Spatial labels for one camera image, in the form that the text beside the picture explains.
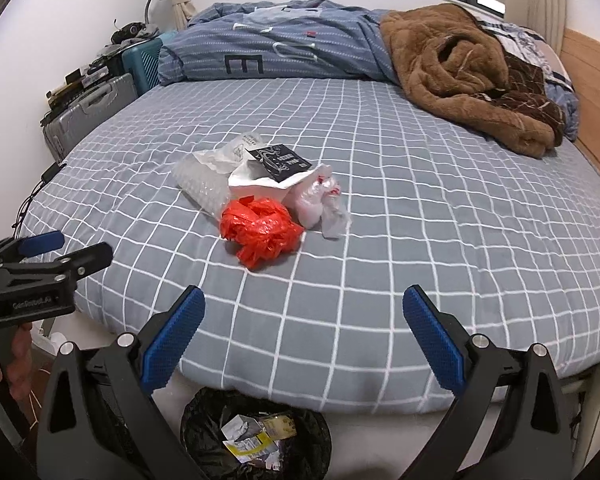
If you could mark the pile of dark small boxes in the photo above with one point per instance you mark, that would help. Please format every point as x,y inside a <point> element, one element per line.
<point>80,80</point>

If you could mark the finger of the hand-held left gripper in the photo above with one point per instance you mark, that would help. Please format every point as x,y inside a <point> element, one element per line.
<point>40,242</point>
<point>90,255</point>

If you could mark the black lined trash bin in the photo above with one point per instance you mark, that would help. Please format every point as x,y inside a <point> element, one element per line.
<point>205,430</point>

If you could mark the blue striped duvet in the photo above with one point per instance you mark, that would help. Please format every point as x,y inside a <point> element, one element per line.
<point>280,40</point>

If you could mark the blue white patterned pillow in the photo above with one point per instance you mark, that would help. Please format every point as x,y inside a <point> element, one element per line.
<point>545,55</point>

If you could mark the yellow white snack wrapper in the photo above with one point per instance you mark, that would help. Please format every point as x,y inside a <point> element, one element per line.
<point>252,447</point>

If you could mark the bubble wrap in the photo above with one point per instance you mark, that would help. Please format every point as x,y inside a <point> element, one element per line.
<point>200,182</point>

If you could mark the clear plastic bag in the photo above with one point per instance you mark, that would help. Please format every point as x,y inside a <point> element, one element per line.
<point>307,205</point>

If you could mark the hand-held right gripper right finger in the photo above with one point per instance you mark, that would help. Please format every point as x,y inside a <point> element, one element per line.
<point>432,340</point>

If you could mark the white tissue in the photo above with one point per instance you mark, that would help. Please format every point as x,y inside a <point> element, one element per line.
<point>260,185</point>

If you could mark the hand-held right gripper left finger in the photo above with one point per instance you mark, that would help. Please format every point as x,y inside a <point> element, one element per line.
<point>175,345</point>

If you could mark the black packet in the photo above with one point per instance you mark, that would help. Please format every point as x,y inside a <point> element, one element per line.
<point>280,160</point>

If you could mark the grey checked bed sheet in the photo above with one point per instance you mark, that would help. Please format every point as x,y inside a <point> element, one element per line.
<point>380,210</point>

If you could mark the wooden headboard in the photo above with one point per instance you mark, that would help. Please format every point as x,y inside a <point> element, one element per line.
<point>595,85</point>

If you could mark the person's left hand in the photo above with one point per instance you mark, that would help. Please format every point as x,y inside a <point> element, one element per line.
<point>20,360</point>

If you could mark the grey suitcase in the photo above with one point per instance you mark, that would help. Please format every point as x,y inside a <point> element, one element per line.
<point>90,110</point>

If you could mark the brown fleece jacket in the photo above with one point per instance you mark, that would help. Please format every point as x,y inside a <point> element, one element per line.
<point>455,60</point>

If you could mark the dark cloth pile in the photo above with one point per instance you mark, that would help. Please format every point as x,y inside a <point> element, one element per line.
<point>130,30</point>

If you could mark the clear wrapper with white print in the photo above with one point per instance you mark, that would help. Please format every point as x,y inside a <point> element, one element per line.
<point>337,220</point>

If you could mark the teal suitcase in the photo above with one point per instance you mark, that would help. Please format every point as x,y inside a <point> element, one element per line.
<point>142,62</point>

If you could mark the red plastic bag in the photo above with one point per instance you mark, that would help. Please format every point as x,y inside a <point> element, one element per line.
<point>260,230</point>

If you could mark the clear packet with white label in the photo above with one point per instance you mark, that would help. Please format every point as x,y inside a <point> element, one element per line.
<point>230,152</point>

